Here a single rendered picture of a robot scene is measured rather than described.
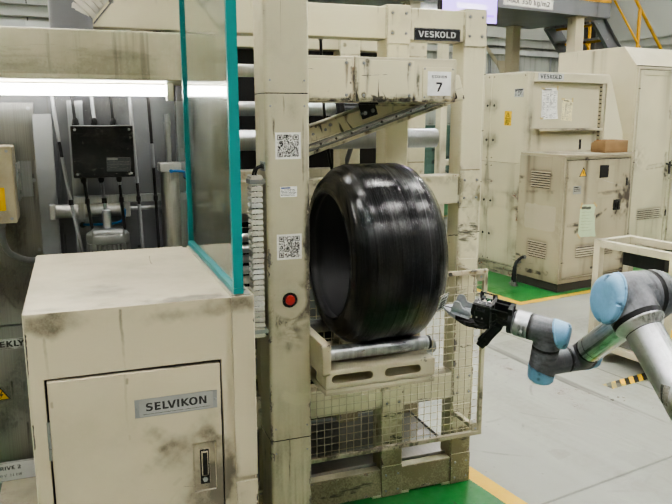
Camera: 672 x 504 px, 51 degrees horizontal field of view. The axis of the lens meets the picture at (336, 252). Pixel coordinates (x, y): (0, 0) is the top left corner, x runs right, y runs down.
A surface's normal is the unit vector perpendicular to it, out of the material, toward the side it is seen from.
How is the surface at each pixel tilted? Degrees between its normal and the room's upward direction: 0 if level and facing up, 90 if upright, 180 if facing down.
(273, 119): 90
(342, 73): 90
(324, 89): 90
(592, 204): 90
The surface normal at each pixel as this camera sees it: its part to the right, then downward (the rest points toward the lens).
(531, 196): -0.87, 0.10
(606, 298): -0.96, -0.04
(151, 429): 0.35, 0.18
